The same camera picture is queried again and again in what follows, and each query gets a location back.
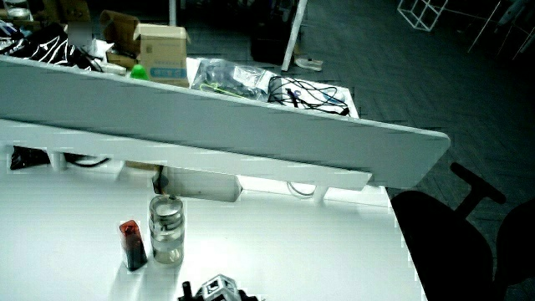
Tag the black office chair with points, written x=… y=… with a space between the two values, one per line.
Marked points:
x=443 y=242

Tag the white desk divider panel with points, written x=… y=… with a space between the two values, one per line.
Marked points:
x=234 y=125

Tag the black bin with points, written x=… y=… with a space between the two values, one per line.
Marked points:
x=271 y=35

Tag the open brown cardboard box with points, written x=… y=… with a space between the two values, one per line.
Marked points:
x=120 y=33

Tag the black glossy bag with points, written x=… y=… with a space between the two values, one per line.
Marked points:
x=46 y=47

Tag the white leaning pole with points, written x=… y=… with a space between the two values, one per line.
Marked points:
x=293 y=35

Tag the metal stand legs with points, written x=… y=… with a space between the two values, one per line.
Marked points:
x=507 y=29

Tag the clear cylindrical jar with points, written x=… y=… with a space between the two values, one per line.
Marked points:
x=166 y=232

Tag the white paper sheet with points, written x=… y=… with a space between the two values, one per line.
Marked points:
x=324 y=100

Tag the closed cardboard box blue label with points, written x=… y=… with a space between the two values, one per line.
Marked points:
x=164 y=50

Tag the clear plastic bag of parts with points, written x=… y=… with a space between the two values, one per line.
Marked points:
x=227 y=77

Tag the green plastic object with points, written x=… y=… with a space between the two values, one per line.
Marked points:
x=139 y=73

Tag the white shoe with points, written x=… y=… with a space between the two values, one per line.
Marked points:
x=309 y=63

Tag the black pouch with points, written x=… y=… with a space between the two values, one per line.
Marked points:
x=26 y=158

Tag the person's right hand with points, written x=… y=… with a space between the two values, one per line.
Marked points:
x=219 y=290

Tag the white power strip box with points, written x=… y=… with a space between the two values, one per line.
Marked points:
x=200 y=185

